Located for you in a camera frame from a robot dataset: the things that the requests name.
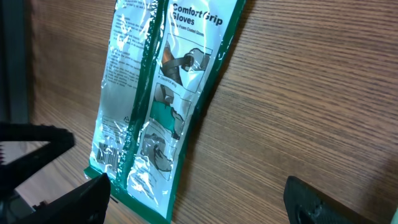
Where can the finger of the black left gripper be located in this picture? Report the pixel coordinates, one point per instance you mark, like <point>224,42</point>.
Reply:
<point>58,141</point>

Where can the green glove package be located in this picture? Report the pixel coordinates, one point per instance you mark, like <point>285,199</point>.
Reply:
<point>164,57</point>

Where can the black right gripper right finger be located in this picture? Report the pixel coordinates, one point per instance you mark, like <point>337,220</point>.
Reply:
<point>307,205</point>

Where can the light green sachet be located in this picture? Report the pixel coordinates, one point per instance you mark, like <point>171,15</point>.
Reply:
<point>395,218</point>

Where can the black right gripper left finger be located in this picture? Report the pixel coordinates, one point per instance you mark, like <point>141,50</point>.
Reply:
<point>87,203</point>

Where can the grey plastic basket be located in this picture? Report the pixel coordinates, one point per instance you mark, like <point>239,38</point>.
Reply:
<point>14,84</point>

